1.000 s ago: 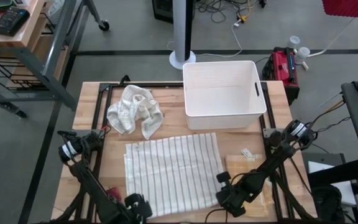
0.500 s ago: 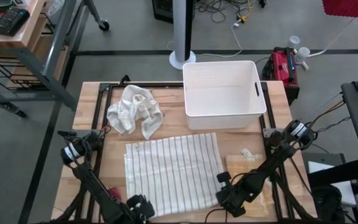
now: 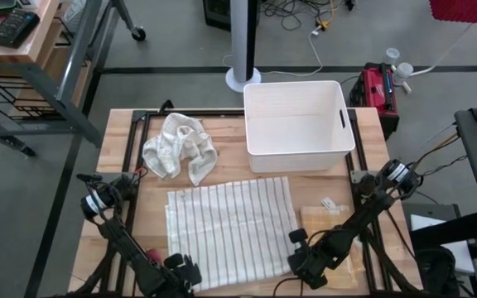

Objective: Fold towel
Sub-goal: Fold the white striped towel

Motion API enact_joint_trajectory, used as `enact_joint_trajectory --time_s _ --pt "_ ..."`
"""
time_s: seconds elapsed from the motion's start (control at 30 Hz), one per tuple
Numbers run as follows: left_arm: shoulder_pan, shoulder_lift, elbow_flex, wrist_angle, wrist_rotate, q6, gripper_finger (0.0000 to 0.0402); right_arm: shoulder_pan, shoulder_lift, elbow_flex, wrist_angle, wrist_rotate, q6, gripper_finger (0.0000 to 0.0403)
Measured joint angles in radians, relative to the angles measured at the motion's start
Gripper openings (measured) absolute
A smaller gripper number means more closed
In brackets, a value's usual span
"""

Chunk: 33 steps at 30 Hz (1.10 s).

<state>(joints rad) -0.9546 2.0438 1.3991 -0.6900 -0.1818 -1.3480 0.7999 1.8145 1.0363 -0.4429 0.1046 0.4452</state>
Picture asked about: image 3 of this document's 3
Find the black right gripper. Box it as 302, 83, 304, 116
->
287, 237, 341, 291

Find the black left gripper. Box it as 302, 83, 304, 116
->
148, 253, 204, 298

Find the white towel with red stripes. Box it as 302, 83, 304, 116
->
164, 176, 300, 291

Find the yellow checked towel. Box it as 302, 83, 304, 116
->
299, 204, 366, 291

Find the crumpled cream towel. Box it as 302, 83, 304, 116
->
141, 112, 219, 188

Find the black bag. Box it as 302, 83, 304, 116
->
413, 247, 461, 298

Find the white paper sheet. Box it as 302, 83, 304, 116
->
409, 213, 477, 276

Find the white perforated plastic basket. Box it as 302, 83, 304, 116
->
243, 79, 357, 175

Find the red tool bag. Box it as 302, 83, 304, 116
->
349, 61, 402, 140

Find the white plastic jar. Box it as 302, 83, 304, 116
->
392, 61, 415, 87
383, 46, 402, 68

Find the white and black tower fan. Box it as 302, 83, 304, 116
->
224, 0, 263, 94

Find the black caster wheel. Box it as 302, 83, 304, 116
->
130, 25, 148, 43

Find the black box on floor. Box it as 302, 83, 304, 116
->
201, 0, 234, 32

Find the black keypad device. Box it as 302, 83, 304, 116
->
0, 8, 41, 49

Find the red ribbed panel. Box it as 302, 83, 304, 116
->
428, 0, 477, 27

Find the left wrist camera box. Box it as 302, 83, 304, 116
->
163, 252, 185, 269

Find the black aluminium table frame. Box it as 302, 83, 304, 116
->
119, 107, 389, 296

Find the black floor cable tangle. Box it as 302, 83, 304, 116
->
260, 0, 348, 32

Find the wooden workbench with steel frame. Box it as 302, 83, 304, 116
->
0, 0, 147, 159

